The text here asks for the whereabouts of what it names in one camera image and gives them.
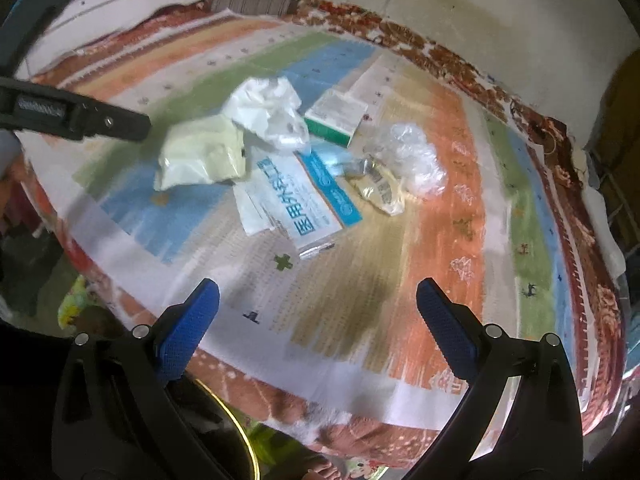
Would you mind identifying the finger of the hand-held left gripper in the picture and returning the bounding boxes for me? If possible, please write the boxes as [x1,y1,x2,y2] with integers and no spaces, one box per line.
[0,76,152,143]
[0,0,107,78]

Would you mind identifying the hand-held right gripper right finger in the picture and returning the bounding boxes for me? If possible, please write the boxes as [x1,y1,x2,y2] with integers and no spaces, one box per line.
[400,277,585,480]

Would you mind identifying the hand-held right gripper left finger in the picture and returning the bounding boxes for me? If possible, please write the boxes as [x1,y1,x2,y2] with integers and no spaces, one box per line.
[50,277,256,480]

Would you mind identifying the pale yellow soft packet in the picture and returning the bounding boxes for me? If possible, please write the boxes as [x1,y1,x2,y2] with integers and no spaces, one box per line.
[154,114,248,192]

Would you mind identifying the dark bin with gold rim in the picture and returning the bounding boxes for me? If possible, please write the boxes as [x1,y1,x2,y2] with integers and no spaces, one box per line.
[190,377,261,480]

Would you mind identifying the white paper slip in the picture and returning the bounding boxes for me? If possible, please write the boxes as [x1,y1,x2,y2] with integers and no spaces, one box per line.
[232,180,281,236]

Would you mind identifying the yellow snack wrapper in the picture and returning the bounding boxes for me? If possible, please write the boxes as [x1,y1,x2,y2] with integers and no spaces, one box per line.
[345,157,416,217]

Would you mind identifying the white plastic bag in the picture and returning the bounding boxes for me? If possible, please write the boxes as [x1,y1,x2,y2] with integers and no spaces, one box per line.
[220,76,312,153]

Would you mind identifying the white and blue mask package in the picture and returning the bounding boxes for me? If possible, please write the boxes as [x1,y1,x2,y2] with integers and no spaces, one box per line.
[252,149,363,261]

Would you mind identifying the striped colourful mat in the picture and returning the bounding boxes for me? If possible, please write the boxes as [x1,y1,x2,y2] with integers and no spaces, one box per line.
[30,12,626,426]

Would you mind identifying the colourful cartoon floor mat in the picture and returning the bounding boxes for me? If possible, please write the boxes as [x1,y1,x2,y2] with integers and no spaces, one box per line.
[56,274,401,480]

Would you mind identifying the brown floral blanket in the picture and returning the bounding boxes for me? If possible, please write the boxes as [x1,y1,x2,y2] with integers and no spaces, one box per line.
[25,0,631,471]

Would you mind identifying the clear crumpled plastic wrap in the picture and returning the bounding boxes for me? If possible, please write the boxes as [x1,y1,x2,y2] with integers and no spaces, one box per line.
[367,122,447,197]

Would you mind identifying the person's foot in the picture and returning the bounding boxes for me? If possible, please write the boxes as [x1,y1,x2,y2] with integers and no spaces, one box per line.
[300,452,351,480]

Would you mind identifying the white cloth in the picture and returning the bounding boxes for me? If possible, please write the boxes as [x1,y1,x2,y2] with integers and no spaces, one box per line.
[582,187,626,271]

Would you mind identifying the grey striped pillow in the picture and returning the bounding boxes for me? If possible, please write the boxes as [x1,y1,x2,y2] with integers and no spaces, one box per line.
[210,0,300,17]

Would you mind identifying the green and white box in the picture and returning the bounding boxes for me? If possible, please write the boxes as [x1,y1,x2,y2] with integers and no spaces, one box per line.
[304,91,368,148]

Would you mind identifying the brown furniture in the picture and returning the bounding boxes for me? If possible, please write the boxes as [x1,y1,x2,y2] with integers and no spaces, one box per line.
[595,55,640,161]

